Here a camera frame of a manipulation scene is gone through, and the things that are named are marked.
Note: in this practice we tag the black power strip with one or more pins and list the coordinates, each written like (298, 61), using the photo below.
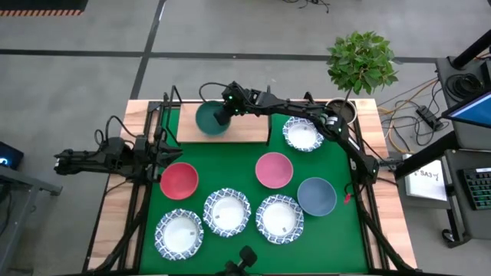
(429, 117)

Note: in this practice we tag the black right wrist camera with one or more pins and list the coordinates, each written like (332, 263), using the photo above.
(230, 90)

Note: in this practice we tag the black device with blue light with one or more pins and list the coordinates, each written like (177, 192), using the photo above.
(9, 155)

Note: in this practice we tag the dark green bowl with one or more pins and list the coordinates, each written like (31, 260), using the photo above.
(205, 122)

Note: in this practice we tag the black mat with hazard stripes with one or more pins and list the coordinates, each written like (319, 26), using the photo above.
(38, 7)

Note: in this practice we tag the black table-level camera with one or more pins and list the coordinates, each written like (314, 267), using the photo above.
(241, 262)

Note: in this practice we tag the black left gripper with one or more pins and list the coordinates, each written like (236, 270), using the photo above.
(147, 157)

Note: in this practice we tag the blue patterned paper bowl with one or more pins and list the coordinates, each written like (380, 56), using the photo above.
(226, 212)
(303, 137)
(178, 234)
(280, 219)

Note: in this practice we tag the grey-blue bowl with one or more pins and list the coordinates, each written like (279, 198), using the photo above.
(317, 196)

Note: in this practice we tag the black table frame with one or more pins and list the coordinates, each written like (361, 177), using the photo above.
(369, 230)

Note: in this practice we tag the black keypad with green keys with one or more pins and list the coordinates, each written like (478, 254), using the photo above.
(478, 188)

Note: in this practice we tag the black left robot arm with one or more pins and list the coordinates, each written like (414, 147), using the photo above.
(88, 159)

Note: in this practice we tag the potted green plant, white pot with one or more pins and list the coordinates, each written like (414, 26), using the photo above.
(360, 61)

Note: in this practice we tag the green table mat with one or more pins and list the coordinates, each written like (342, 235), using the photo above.
(238, 172)

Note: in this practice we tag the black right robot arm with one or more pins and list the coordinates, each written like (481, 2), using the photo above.
(356, 153)

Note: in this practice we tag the black diagonal pole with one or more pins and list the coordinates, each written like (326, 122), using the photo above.
(472, 50)
(426, 155)

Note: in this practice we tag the grey side table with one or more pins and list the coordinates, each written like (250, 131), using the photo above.
(23, 191)

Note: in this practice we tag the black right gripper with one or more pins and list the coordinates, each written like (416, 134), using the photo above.
(241, 104)

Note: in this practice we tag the white sign board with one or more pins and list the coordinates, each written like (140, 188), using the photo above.
(426, 186)

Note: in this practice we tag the pink bowl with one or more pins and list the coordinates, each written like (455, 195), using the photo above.
(274, 170)

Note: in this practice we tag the grey equipment cart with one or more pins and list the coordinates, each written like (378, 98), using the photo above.
(472, 230)

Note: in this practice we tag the monitor with blue screen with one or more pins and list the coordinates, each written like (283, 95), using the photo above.
(472, 111)

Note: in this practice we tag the red bowl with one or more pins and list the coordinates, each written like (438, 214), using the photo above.
(179, 181)

